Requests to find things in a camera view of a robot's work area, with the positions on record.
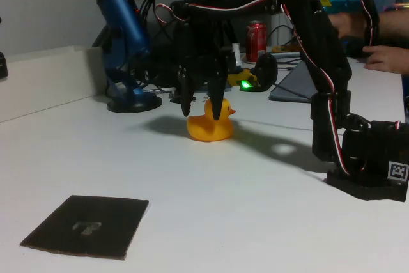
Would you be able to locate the yellow rubber duck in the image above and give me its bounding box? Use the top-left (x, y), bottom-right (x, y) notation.
top-left (187, 97), bottom-right (236, 142)

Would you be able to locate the black leader arm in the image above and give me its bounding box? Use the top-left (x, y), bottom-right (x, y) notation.
top-left (314, 0), bottom-right (381, 47)

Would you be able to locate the person's right forearm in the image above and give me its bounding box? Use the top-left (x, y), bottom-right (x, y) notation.
top-left (378, 10), bottom-right (409, 39)

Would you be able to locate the black cardboard square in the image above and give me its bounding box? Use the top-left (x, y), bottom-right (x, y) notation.
top-left (19, 194), bottom-right (150, 261)

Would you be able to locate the person's right hand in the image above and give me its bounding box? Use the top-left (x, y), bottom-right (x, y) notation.
top-left (330, 12), bottom-right (367, 40)

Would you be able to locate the person's left hand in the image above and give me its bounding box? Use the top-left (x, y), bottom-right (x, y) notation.
top-left (362, 44), bottom-right (409, 74)

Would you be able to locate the flat black plate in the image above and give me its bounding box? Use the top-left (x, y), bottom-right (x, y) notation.
top-left (169, 93), bottom-right (197, 105)

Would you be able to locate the white green spray bottle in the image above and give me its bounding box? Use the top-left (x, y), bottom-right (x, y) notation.
top-left (232, 42), bottom-right (243, 69)

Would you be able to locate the black audio equipment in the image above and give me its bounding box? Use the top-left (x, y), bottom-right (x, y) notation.
top-left (148, 41), bottom-right (180, 90)

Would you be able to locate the red cola can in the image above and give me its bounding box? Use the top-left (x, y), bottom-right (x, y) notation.
top-left (245, 20), bottom-right (268, 63)

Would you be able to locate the black rounded desk object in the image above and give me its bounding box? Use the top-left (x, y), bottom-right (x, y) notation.
top-left (252, 52), bottom-right (279, 92)

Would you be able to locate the grey tablet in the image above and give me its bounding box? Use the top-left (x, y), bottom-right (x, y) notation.
top-left (268, 60), bottom-right (314, 104)

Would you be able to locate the yellow orange hand tool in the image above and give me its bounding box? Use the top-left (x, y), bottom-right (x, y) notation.
top-left (272, 44), bottom-right (301, 53)

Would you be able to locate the blue desk microphone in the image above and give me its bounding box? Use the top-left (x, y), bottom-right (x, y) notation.
top-left (91, 0), bottom-right (163, 114)

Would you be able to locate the white raised shelf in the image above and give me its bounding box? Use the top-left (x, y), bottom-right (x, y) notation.
top-left (0, 45), bottom-right (108, 123)

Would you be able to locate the black white marker tag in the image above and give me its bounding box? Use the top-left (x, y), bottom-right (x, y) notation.
top-left (388, 161), bottom-right (409, 182)

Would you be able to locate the yellow gripper camera green light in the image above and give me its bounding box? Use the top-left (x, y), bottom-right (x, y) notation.
top-left (226, 67), bottom-right (261, 91)

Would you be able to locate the red white servo wire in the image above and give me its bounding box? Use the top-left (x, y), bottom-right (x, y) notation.
top-left (155, 0), bottom-right (368, 176)

